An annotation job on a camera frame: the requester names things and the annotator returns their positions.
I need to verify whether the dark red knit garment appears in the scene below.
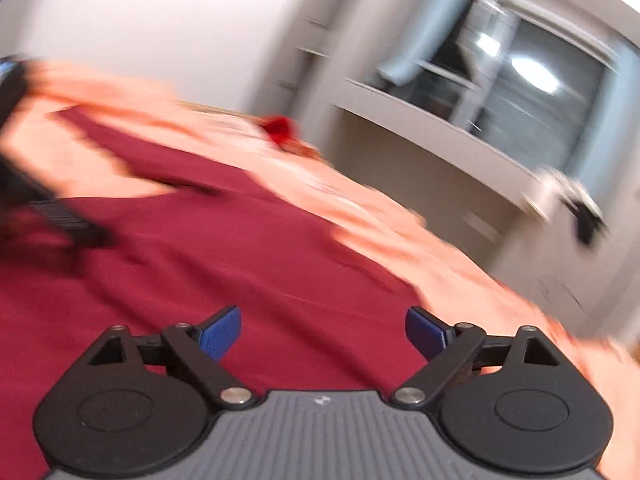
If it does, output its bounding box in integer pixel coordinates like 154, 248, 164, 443
1, 107, 423, 479

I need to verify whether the orange bed cover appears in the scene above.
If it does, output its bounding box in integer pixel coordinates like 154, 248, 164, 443
1, 62, 639, 479

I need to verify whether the black cloth on ledge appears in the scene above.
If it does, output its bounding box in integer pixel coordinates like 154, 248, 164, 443
563, 181, 608, 247

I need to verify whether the grey built-in cabinet unit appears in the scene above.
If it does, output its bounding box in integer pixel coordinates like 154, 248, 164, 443
250, 0, 639, 341

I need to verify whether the white cloth on ledge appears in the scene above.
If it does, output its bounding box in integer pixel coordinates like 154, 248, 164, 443
523, 166, 580, 222

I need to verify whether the bright red cloth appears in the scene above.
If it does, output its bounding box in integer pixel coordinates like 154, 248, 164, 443
258, 115, 299, 148

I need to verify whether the light blue curtain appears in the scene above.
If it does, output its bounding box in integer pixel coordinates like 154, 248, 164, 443
376, 0, 470, 87

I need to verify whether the window with metal frame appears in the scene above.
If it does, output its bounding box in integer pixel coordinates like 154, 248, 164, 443
364, 0, 615, 172

